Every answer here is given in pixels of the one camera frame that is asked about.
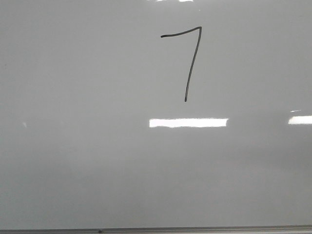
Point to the white whiteboard with aluminium frame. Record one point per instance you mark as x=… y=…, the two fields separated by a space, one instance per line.
x=155 y=113

